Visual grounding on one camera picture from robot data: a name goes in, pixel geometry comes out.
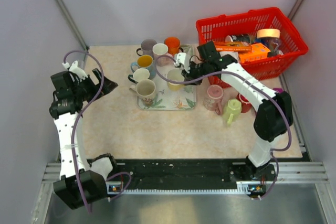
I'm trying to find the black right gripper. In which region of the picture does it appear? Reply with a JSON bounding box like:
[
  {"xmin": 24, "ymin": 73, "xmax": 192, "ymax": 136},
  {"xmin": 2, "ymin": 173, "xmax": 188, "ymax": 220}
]
[{"xmin": 181, "ymin": 61, "xmax": 209, "ymax": 86}]

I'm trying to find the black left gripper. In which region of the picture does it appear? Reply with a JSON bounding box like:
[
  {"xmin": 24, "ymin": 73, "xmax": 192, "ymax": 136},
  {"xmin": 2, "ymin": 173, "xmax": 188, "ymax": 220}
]
[{"xmin": 72, "ymin": 68, "xmax": 117, "ymax": 103}]

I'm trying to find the orange mug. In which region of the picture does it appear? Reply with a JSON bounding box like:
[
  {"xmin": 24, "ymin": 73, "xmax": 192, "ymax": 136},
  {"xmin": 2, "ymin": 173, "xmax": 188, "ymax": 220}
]
[{"xmin": 164, "ymin": 37, "xmax": 184, "ymax": 56}]

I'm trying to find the pink ghost pattern mug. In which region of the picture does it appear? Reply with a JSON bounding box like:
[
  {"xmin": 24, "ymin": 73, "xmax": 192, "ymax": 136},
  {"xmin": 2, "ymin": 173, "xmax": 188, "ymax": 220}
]
[{"xmin": 203, "ymin": 84, "xmax": 224, "ymax": 115}]

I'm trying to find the pale pink faceted mug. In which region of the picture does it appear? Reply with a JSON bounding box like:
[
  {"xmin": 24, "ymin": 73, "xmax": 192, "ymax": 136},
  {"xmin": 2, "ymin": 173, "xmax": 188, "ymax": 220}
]
[{"xmin": 152, "ymin": 43, "xmax": 173, "ymax": 67}]

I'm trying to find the light blue butterfly mug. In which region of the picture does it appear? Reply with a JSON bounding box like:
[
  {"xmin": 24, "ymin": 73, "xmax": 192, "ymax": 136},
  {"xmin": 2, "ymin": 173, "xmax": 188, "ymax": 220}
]
[{"xmin": 130, "ymin": 55, "xmax": 156, "ymax": 80}]

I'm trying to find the cream floral mug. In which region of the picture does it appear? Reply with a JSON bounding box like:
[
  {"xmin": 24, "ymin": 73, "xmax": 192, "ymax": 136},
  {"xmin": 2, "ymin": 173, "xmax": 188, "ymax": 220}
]
[{"xmin": 129, "ymin": 79, "xmax": 157, "ymax": 106}]

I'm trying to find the lilac purple mug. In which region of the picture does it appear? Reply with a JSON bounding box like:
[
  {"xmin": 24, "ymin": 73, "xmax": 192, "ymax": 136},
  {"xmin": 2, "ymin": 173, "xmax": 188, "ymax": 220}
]
[{"xmin": 136, "ymin": 39, "xmax": 157, "ymax": 57}]

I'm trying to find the dark green mug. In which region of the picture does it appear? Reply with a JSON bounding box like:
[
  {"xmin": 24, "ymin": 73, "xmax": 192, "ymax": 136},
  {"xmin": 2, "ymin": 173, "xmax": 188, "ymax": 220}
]
[{"xmin": 128, "ymin": 68, "xmax": 150, "ymax": 84}]

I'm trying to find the lime green faceted mug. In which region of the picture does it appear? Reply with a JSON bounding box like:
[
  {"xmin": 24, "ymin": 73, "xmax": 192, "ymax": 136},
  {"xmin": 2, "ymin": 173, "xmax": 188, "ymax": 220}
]
[{"xmin": 222, "ymin": 99, "xmax": 242, "ymax": 126}]

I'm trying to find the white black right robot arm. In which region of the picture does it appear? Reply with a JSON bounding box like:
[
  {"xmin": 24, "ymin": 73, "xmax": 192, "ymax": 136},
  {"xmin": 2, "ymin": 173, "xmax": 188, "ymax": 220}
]
[{"xmin": 175, "ymin": 41, "xmax": 293, "ymax": 180}]

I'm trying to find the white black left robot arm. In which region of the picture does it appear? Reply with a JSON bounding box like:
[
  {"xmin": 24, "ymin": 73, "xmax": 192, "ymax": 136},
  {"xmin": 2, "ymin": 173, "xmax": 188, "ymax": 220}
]
[{"xmin": 49, "ymin": 68, "xmax": 119, "ymax": 209}]

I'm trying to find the red mug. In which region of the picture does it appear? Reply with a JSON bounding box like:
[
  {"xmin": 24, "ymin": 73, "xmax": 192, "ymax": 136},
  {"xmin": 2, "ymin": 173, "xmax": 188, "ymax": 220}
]
[{"xmin": 236, "ymin": 93, "xmax": 252, "ymax": 113}]

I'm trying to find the orange rectangular box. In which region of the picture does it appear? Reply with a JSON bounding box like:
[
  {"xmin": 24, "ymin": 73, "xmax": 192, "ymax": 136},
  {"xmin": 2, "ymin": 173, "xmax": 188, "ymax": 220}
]
[{"xmin": 214, "ymin": 41, "xmax": 252, "ymax": 52}]

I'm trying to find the floral white serving tray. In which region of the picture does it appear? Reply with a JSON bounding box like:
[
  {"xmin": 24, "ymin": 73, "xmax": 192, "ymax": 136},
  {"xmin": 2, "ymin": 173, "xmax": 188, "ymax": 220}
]
[{"xmin": 136, "ymin": 43, "xmax": 197, "ymax": 111}]

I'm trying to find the white plastic bag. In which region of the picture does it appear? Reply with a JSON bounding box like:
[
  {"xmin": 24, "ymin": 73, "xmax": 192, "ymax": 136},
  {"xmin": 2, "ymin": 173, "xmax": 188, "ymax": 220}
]
[{"xmin": 228, "ymin": 51, "xmax": 239, "ymax": 61}]

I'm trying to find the red plastic basket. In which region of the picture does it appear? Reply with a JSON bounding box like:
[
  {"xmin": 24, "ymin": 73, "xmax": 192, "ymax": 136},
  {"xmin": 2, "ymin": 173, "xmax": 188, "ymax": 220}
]
[{"xmin": 196, "ymin": 7, "xmax": 309, "ymax": 80}]

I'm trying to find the black printed can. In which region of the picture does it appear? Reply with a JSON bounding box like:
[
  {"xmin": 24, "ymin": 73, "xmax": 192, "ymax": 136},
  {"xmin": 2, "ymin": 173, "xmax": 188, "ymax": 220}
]
[{"xmin": 225, "ymin": 34, "xmax": 251, "ymax": 44}]

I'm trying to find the orange snack box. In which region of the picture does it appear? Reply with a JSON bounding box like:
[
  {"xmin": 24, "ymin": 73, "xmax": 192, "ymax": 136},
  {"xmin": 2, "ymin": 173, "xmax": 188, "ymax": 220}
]
[{"xmin": 239, "ymin": 43, "xmax": 270, "ymax": 63}]

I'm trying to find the clear plastic bottle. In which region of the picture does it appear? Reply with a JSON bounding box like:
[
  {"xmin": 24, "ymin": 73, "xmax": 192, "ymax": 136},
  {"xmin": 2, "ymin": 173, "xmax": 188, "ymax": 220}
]
[{"xmin": 263, "ymin": 37, "xmax": 284, "ymax": 58}]

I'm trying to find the masking tape roll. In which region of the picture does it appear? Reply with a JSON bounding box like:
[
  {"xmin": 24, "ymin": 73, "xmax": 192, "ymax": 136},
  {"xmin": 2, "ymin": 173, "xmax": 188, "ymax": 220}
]
[{"xmin": 256, "ymin": 28, "xmax": 280, "ymax": 39}]

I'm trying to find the purple snack packet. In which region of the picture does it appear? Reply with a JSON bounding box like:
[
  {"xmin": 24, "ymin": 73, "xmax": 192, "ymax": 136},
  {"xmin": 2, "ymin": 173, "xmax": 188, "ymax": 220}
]
[{"xmin": 273, "ymin": 88, "xmax": 283, "ymax": 93}]

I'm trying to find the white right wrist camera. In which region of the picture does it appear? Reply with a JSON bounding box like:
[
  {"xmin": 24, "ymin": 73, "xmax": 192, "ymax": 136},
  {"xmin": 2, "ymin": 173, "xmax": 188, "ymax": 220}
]
[{"xmin": 174, "ymin": 52, "xmax": 191, "ymax": 73}]

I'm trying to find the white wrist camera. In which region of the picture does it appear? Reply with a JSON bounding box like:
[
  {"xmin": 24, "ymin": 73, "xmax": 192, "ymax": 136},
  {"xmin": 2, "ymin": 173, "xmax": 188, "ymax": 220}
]
[
  {"xmin": 174, "ymin": 52, "xmax": 191, "ymax": 73},
  {"xmin": 62, "ymin": 61, "xmax": 88, "ymax": 80}
]

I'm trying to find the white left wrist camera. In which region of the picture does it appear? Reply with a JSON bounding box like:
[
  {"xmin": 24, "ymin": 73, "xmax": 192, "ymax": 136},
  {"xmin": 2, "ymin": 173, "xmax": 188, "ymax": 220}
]
[{"xmin": 62, "ymin": 61, "xmax": 88, "ymax": 80}]

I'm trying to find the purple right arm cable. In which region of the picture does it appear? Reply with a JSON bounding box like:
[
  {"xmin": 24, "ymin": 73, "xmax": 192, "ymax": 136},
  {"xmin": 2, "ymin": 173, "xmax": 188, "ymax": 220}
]
[{"xmin": 154, "ymin": 55, "xmax": 292, "ymax": 200}]

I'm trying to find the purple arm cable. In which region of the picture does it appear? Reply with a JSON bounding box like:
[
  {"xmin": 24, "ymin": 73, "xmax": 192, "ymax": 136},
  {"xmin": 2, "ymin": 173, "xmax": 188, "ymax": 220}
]
[
  {"xmin": 64, "ymin": 50, "xmax": 132, "ymax": 214},
  {"xmin": 154, "ymin": 55, "xmax": 292, "ymax": 200}
]

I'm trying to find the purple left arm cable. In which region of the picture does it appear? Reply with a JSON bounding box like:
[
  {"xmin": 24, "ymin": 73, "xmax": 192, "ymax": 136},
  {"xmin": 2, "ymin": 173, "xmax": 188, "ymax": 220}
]
[{"xmin": 64, "ymin": 50, "xmax": 132, "ymax": 214}]

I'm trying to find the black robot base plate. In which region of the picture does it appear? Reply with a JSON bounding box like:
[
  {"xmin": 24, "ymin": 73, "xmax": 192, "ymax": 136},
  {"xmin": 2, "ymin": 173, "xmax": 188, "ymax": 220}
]
[{"xmin": 89, "ymin": 158, "xmax": 278, "ymax": 190}]

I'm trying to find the aluminium rail frame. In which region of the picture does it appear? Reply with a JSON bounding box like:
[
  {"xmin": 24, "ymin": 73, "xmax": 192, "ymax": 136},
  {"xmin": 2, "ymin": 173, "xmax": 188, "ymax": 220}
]
[{"xmin": 32, "ymin": 158, "xmax": 335, "ymax": 223}]

